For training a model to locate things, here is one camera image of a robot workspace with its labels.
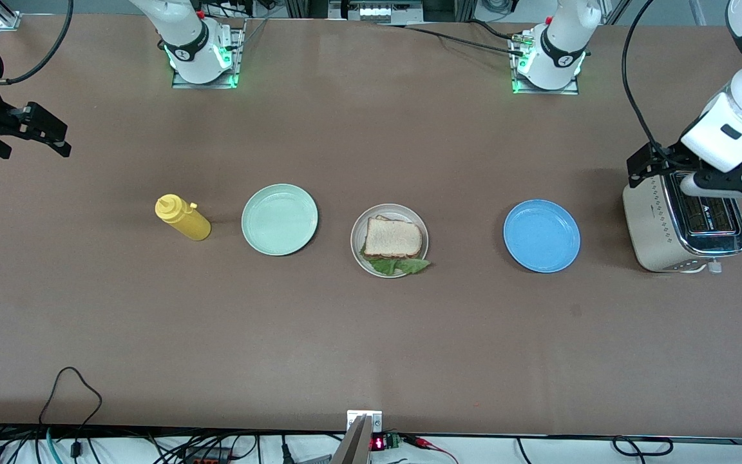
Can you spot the beige round plate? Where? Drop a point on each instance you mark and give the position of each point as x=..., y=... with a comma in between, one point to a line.
x=359, y=222

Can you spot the black power plug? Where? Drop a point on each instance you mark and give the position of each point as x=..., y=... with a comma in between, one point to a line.
x=286, y=451

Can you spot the thick toast bread slice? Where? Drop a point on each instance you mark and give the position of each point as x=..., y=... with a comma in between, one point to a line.
x=393, y=237

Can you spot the aluminium frame profile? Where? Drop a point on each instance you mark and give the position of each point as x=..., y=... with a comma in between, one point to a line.
x=5, y=14

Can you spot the blue round plate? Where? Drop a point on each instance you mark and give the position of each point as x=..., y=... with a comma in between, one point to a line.
x=542, y=235

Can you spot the silver metal bracket plate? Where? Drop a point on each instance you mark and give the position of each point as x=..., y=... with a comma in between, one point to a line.
x=374, y=422

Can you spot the red clip lead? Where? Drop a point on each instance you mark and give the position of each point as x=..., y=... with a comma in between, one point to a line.
x=422, y=441

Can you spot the red LED display module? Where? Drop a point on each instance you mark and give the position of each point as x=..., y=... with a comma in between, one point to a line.
x=379, y=443

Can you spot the yellow mustard squeeze bottle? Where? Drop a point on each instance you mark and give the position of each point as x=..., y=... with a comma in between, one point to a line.
x=190, y=224

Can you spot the black electronics box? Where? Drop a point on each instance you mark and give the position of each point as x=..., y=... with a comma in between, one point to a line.
x=374, y=11

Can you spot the mint green round plate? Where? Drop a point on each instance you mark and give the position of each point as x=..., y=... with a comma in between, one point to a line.
x=279, y=219

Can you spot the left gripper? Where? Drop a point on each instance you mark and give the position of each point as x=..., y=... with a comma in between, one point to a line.
x=653, y=160

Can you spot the beige chrome two-slot toaster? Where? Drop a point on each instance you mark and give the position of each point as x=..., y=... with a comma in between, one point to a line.
x=651, y=219

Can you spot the grey metal bar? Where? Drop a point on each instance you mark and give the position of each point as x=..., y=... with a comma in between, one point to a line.
x=353, y=448

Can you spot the green lettuce leaf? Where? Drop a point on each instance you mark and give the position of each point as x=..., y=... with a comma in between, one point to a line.
x=403, y=265

